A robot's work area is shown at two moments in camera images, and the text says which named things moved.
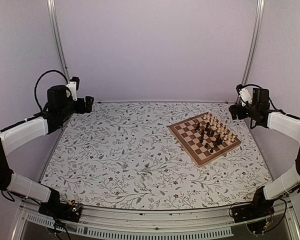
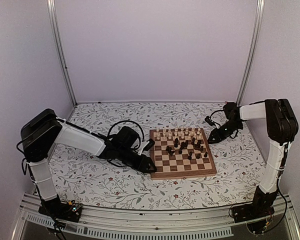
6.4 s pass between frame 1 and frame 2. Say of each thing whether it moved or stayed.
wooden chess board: moved
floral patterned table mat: stayed
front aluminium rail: stayed
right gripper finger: moved
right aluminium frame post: stayed
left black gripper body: moved
